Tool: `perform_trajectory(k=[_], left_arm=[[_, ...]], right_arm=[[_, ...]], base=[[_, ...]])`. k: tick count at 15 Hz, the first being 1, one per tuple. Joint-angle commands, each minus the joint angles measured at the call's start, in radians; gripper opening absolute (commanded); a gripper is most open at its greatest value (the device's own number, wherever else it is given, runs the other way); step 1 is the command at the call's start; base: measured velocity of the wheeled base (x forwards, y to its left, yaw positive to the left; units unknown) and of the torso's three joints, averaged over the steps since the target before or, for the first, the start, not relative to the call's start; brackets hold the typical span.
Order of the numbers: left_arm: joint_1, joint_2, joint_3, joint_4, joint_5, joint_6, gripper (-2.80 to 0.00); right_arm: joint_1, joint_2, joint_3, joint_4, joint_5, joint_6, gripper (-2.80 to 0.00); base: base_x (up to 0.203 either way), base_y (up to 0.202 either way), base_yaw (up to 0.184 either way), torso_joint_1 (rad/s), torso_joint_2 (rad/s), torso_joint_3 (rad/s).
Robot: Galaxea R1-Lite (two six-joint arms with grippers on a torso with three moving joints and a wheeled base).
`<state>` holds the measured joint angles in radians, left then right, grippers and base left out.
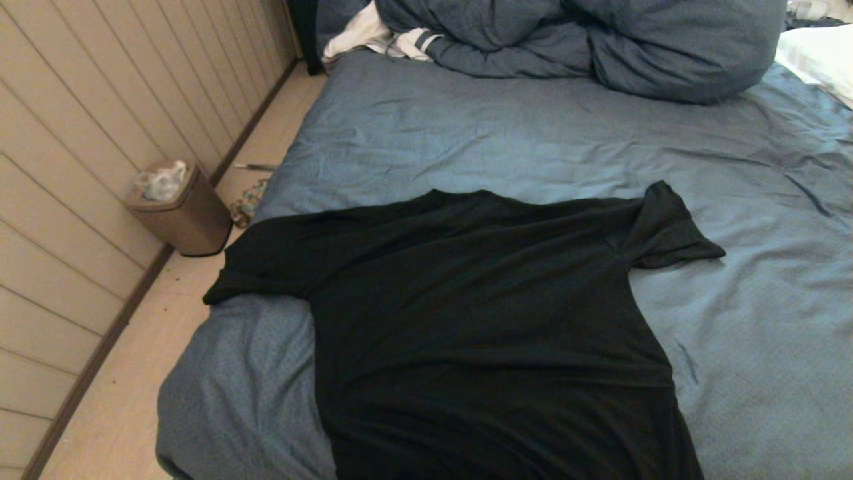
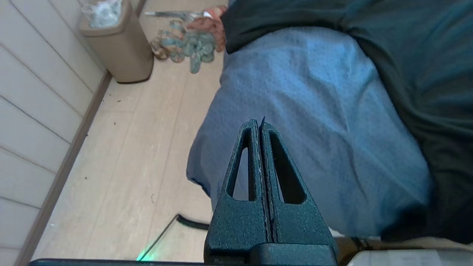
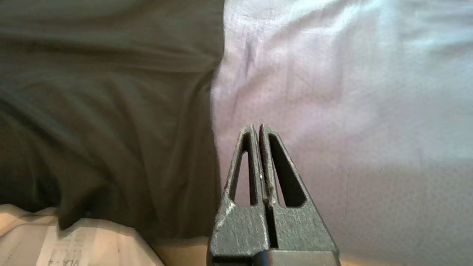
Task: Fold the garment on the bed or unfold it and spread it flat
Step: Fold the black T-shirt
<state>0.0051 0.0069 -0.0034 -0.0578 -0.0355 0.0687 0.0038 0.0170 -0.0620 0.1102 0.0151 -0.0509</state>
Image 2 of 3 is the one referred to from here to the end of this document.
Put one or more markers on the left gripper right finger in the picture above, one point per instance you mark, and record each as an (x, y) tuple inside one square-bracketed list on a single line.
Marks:
[(299, 229)]

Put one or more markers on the white robot body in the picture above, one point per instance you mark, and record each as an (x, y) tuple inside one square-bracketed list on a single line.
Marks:
[(406, 256)]

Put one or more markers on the blue bed sheet mattress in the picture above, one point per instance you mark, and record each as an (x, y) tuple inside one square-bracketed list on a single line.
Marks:
[(314, 129)]

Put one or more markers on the brown trash bin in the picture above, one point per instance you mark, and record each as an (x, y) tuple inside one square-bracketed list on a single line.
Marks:
[(122, 51)]

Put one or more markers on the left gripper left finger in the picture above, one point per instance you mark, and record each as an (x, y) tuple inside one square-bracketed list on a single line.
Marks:
[(240, 229)]

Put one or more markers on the thin grey stick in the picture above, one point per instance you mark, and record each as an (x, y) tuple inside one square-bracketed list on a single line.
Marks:
[(166, 14)]

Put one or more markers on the black printed t-shirt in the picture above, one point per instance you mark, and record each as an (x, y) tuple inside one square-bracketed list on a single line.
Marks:
[(425, 55)]

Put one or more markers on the multicolour patterned cloth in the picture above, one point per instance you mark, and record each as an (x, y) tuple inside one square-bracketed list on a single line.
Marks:
[(192, 46)]

